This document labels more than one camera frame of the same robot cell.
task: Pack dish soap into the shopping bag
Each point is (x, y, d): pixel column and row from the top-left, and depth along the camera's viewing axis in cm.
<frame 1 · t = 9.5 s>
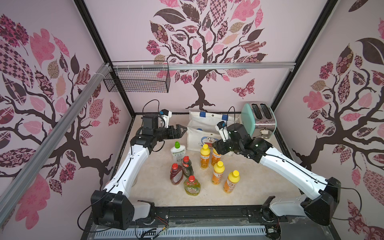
left hand: (180, 132, 77), fingers open
right hand: (216, 140, 76), fingers open
white canvas Doraemon shopping bag: (201, 129, 83), point 24 cm above the table
mint green toaster: (259, 119, 94), point 19 cm above the table
white bottle green cap: (178, 151, 85), point 14 cm above the table
dark red soap bottle: (176, 174, 77), point 13 cm above the table
dark green soap bottle: (187, 166, 77), point 15 cm above the table
yellow-green soap bottle red cap: (192, 186, 74), point 12 cm above the table
orange soap bottle yellow cap: (215, 157, 82), point 14 cm above the table
orange soap bottle yellow cap 2: (205, 153, 77), point 20 cm above the table
orange soap bottle yellow cap 3: (219, 169, 71), point 20 cm above the table
orange soap bottle yellow cap 4: (233, 178, 68), point 21 cm above the table

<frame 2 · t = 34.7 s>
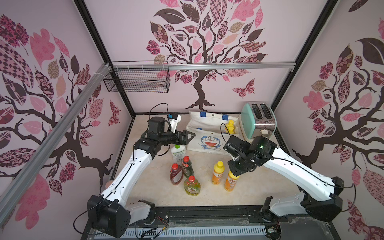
left hand: (188, 137, 74), fingers open
right hand: (232, 169, 68), fingers open
orange soap bottle yellow cap: (230, 127, 85), point 23 cm above the table
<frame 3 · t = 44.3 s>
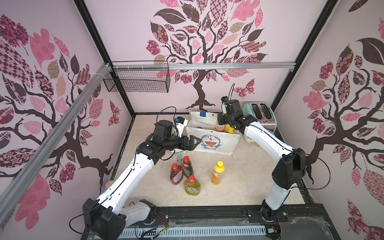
left hand: (193, 142, 72), fingers open
right hand: (221, 112, 86), fingers open
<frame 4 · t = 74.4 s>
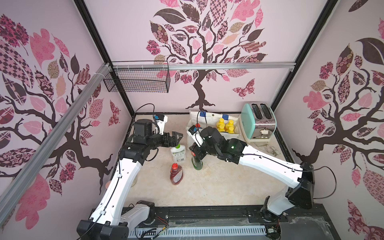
left hand: (174, 138, 71), fingers open
right hand: (191, 144, 72), fingers open
dark green soap bottle: (197, 163, 77), point 17 cm above the table
